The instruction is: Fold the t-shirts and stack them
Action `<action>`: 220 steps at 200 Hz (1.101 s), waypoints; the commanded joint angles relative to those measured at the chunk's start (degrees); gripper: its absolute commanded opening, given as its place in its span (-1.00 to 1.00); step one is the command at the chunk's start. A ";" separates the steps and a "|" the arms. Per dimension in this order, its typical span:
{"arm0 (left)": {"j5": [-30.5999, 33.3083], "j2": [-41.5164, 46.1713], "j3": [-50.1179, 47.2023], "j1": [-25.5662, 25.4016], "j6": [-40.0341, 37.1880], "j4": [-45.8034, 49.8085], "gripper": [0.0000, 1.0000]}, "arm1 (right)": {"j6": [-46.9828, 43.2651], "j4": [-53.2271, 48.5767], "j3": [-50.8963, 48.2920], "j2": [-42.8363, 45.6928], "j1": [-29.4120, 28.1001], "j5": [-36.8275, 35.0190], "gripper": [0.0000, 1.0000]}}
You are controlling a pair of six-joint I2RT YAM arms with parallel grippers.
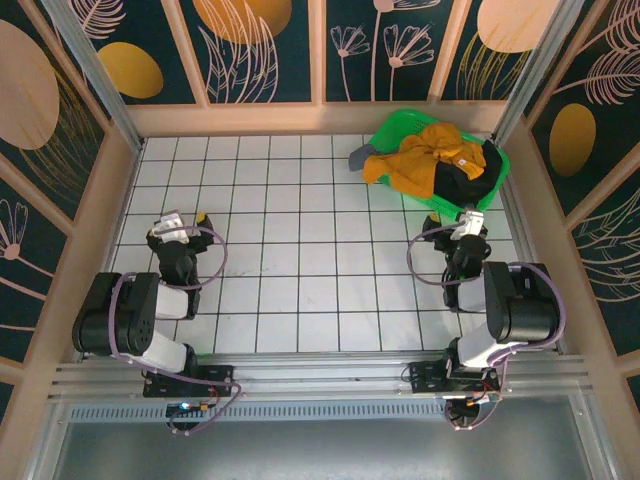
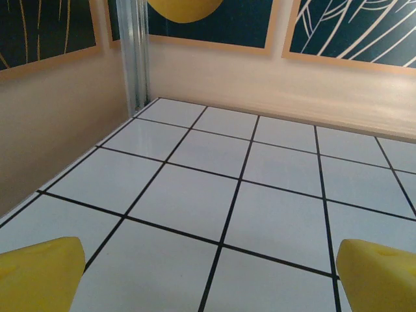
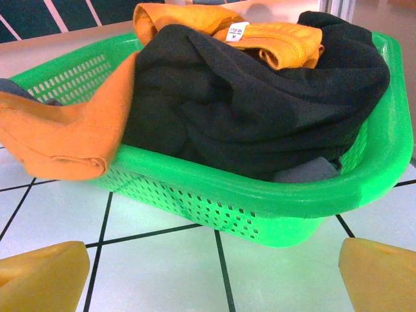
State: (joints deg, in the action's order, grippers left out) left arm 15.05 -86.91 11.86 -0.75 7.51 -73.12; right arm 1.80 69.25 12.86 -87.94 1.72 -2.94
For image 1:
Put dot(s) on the orange t-shirt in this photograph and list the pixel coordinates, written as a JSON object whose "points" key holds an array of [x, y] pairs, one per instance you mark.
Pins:
{"points": [[415, 170]]}

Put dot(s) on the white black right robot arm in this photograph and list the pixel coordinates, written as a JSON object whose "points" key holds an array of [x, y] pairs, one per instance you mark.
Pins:
{"points": [[520, 305]]}

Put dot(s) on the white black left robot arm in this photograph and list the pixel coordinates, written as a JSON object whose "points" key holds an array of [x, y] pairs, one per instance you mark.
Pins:
{"points": [[110, 320]]}

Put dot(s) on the black t-shirt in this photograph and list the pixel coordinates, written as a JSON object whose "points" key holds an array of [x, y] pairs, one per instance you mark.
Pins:
{"points": [[460, 185]]}

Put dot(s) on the grey t-shirt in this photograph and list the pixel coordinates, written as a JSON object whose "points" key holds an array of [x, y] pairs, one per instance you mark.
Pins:
{"points": [[357, 159]]}

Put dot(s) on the green plastic basket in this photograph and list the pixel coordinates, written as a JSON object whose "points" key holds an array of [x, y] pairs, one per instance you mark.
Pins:
{"points": [[400, 122]]}

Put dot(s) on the small circuit board with LED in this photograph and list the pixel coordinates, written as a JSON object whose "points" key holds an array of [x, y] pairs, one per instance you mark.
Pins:
{"points": [[185, 407]]}

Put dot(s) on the grey metal sheet panel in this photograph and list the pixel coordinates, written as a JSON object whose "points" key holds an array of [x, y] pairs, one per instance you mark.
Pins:
{"points": [[320, 450]]}

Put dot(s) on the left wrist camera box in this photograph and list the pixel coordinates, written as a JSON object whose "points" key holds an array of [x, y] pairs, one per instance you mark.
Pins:
{"points": [[170, 225]]}

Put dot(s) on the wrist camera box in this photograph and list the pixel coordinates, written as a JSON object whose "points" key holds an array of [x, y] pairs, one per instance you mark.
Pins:
{"points": [[170, 225], [470, 222]]}

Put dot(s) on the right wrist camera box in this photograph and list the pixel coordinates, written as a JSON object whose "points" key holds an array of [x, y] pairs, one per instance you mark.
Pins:
{"points": [[470, 222]]}

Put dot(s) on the aluminium side rail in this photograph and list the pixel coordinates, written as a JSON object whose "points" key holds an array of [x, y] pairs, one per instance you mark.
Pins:
{"points": [[525, 250]]}

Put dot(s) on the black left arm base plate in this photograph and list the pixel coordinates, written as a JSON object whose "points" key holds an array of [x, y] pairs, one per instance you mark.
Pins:
{"points": [[220, 376]]}

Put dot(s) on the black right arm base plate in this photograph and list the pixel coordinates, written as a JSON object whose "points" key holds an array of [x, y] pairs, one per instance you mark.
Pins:
{"points": [[425, 377]]}

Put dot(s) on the aluminium frame post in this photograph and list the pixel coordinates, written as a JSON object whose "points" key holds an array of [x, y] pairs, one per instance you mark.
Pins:
{"points": [[95, 65], [540, 65]]}

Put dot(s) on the long aluminium mounting rail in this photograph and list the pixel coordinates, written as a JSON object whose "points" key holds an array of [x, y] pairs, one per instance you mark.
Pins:
{"points": [[320, 375]]}

